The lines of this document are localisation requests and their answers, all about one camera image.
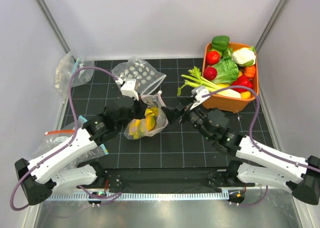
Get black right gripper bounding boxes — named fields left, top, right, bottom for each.
left=161, top=95, right=213, bottom=140

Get pink-zipper zip bag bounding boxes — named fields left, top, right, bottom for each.
left=124, top=90, right=169, bottom=140

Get yellow banana bunch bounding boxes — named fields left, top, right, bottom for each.
left=128, top=106, right=159, bottom=140

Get dark red round fruit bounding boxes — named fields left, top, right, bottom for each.
left=203, top=66, right=218, bottom=81

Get green lettuce cabbage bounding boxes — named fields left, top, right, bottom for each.
left=213, top=58, right=239, bottom=84

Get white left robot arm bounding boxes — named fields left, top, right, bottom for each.
left=14, top=96, right=148, bottom=205

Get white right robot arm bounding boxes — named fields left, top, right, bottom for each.
left=162, top=97, right=320, bottom=205

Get white-dotted zip bag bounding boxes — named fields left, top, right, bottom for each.
left=111, top=57, right=166, bottom=95

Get blue-zipper bag front left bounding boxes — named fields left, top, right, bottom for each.
left=29, top=122, right=108, bottom=170

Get blue-zipper bag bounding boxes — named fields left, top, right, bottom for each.
left=29, top=122, right=108, bottom=170
left=54, top=52, right=95, bottom=99

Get blue-zipper bag back left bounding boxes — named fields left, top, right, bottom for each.
left=54, top=52, right=95, bottom=99

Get orange-zipper bag front left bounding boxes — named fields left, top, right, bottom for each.
left=44, top=128, right=75, bottom=146

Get green celery stalks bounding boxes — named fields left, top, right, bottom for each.
left=177, top=66, right=222, bottom=96

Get black grid cutting mat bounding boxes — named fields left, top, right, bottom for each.
left=59, top=58, right=276, bottom=169

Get orange plastic basket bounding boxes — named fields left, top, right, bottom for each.
left=201, top=42, right=259, bottom=113

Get red tomato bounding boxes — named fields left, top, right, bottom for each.
left=205, top=51, right=221, bottom=66

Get yellow lemon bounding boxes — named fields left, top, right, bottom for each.
left=240, top=91, right=251, bottom=100

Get red bell pepper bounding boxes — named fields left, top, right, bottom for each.
left=232, top=75, right=253, bottom=93

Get green bell pepper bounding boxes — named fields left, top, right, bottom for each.
left=211, top=35, right=230, bottom=52

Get small orange pumpkin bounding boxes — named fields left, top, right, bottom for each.
left=243, top=65, right=256, bottom=79

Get white cauliflower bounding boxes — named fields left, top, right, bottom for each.
left=231, top=46, right=257, bottom=67

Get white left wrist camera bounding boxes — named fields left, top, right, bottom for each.
left=120, top=79, right=139, bottom=100

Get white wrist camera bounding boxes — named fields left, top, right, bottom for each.
left=120, top=79, right=139, bottom=100
left=190, top=86, right=210, bottom=110

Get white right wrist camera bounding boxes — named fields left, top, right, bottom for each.
left=190, top=86, right=210, bottom=110

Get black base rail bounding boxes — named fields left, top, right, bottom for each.
left=76, top=160, right=256, bottom=196

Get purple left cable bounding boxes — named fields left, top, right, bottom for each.
left=9, top=66, right=123, bottom=211

